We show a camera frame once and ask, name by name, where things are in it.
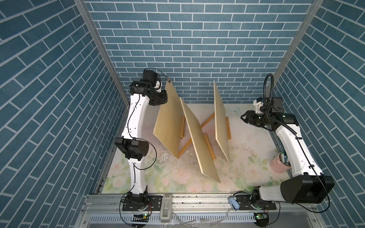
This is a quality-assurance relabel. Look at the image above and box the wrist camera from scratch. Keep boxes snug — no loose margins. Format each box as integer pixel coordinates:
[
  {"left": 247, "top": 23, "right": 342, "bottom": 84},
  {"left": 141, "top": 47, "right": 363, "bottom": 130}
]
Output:
[
  {"left": 253, "top": 97, "right": 264, "bottom": 114},
  {"left": 141, "top": 69, "right": 162, "bottom": 90}
]

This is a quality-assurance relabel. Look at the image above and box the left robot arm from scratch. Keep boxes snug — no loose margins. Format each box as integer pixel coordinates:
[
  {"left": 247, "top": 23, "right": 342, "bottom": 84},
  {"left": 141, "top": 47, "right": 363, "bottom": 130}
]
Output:
[{"left": 115, "top": 80, "right": 167, "bottom": 211}]

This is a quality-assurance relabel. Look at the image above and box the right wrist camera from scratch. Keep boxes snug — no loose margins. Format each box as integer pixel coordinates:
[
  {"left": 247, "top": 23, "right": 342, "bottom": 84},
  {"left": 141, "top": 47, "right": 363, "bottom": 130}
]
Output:
[{"left": 253, "top": 97, "right": 264, "bottom": 114}]

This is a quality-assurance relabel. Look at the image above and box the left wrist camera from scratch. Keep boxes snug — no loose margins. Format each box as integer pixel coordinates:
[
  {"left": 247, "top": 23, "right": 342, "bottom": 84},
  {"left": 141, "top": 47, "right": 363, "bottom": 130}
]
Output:
[{"left": 141, "top": 69, "right": 162, "bottom": 90}]

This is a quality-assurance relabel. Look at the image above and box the right black corrugated cable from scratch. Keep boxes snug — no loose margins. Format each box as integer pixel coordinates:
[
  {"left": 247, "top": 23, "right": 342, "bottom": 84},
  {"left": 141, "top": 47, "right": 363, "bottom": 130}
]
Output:
[{"left": 263, "top": 73, "right": 297, "bottom": 135}]

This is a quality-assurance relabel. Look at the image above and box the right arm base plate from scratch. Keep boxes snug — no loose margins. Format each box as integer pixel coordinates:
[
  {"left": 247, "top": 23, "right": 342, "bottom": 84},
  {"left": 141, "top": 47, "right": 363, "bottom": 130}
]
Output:
[{"left": 235, "top": 194, "right": 277, "bottom": 211}]

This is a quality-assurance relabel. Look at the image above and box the grey rail handle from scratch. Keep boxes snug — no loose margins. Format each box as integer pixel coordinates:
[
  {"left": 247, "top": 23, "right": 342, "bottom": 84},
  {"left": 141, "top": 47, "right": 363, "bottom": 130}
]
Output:
[{"left": 160, "top": 194, "right": 173, "bottom": 223}]

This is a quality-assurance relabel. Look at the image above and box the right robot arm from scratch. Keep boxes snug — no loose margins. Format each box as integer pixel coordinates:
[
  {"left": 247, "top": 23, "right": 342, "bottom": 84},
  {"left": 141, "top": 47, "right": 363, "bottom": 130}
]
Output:
[{"left": 240, "top": 110, "right": 335, "bottom": 204}]

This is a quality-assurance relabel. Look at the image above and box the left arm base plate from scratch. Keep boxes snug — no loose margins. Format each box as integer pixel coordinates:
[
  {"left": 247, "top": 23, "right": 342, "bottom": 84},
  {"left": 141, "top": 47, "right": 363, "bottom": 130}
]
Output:
[{"left": 122, "top": 194, "right": 163, "bottom": 211}]

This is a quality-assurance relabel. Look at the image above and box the wooden easel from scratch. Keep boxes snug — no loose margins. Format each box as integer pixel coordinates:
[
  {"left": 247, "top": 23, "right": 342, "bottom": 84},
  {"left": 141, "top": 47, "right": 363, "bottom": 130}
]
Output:
[
  {"left": 226, "top": 117, "right": 232, "bottom": 140},
  {"left": 176, "top": 112, "right": 217, "bottom": 160},
  {"left": 180, "top": 116, "right": 185, "bottom": 139}
]

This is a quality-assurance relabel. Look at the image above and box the pink cup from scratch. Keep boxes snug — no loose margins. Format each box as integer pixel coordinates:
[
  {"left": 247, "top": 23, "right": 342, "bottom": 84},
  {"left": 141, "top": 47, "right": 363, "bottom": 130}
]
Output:
[{"left": 270, "top": 154, "right": 291, "bottom": 174}]

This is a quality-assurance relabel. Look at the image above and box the wooden canvas board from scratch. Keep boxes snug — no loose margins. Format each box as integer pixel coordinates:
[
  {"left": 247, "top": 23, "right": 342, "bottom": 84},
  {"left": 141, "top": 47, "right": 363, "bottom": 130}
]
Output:
[
  {"left": 213, "top": 81, "right": 231, "bottom": 163},
  {"left": 153, "top": 82, "right": 184, "bottom": 158},
  {"left": 180, "top": 98, "right": 221, "bottom": 183}
]

